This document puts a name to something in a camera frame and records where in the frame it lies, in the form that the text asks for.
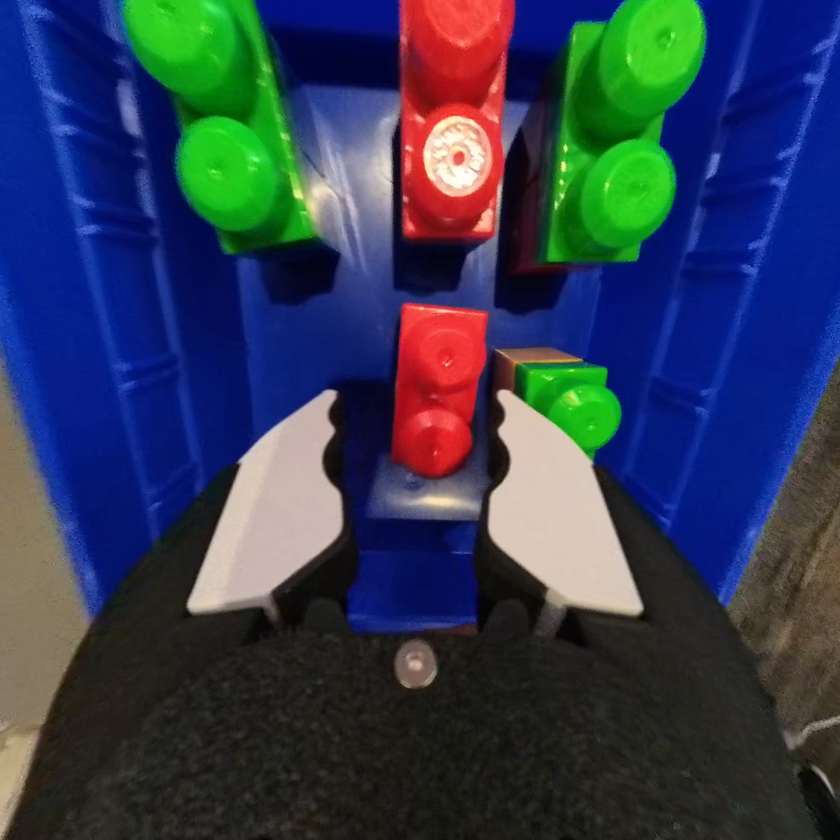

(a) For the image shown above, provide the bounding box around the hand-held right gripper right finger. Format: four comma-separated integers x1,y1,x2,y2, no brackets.
476,389,645,636

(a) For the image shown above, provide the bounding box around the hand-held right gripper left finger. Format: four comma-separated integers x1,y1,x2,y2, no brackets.
185,389,361,624

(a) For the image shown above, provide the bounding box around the red two-stud toy block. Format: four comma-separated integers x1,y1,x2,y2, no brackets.
392,303,490,479
399,0,516,240

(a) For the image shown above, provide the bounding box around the blue plastic storage bin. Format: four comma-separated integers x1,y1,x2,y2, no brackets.
0,0,840,631

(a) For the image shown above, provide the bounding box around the green two-stud toy block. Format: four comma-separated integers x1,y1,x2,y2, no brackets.
121,0,319,256
535,0,708,265
515,361,623,460

